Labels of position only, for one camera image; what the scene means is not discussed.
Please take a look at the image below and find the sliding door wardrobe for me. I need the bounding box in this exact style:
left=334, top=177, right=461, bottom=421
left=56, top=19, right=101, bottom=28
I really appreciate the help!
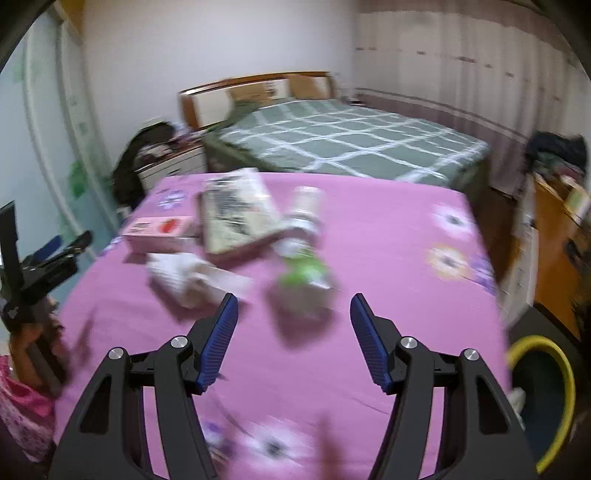
left=0, top=0, right=123, bottom=259

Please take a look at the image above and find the pink cardboard box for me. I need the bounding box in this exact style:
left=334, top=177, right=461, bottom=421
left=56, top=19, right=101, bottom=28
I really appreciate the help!
left=122, top=216, right=195, bottom=254

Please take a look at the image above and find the wooden side desk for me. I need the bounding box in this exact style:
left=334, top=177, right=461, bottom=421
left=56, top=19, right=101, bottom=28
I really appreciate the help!
left=508, top=173, right=591, bottom=342

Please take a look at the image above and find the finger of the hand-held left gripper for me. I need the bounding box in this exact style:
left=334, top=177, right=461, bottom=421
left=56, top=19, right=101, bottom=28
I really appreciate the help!
left=28, top=231, right=93, bottom=278

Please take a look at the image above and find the pink and white curtain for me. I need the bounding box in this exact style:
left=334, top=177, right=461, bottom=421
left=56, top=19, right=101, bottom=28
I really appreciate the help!
left=353, top=0, right=591, bottom=195

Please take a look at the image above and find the brown pillow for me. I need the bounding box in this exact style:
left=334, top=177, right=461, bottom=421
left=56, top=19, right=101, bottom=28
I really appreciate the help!
left=288, top=76, right=320, bottom=100
left=229, top=80, right=278, bottom=104

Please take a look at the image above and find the pile of dark clothes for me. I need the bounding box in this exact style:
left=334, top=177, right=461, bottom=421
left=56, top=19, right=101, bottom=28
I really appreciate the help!
left=526, top=130, right=589, bottom=185

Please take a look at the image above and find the white wooden nightstand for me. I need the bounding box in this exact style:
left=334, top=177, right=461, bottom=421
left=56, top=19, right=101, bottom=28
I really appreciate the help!
left=136, top=143, right=208, bottom=192

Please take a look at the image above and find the pink floral tablecloth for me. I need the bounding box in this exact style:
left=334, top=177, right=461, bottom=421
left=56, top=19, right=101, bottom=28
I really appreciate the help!
left=53, top=172, right=513, bottom=480

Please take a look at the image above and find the green plaid duvet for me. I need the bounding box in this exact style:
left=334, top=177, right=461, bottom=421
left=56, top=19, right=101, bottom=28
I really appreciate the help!
left=203, top=98, right=490, bottom=185

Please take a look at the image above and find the printed packet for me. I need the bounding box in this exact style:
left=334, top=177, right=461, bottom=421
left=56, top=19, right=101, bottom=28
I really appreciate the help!
left=199, top=168, right=282, bottom=254

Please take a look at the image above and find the white bottle with green label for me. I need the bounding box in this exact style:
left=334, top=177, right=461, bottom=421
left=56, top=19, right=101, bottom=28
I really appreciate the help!
left=272, top=186, right=334, bottom=291

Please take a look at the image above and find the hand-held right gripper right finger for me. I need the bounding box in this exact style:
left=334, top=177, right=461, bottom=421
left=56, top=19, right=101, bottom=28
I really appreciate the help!
left=349, top=293, right=539, bottom=480

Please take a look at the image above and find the wooden bed with headboard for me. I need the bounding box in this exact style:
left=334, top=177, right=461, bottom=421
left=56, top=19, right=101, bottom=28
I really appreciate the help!
left=178, top=71, right=492, bottom=204

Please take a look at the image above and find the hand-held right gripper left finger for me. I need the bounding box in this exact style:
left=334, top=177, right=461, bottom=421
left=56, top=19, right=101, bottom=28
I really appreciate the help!
left=48, top=293, right=239, bottom=480

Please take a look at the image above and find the yellow-rimmed dark trash bin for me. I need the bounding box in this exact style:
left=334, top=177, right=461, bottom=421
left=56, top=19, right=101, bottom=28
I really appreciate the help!
left=508, top=336, right=575, bottom=474

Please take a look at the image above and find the dark jacket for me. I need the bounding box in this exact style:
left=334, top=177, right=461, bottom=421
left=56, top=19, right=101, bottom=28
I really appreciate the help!
left=112, top=121, right=178, bottom=208

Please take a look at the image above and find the white tissue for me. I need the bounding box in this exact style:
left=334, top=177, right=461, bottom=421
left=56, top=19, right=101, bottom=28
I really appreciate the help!
left=147, top=251, right=252, bottom=310

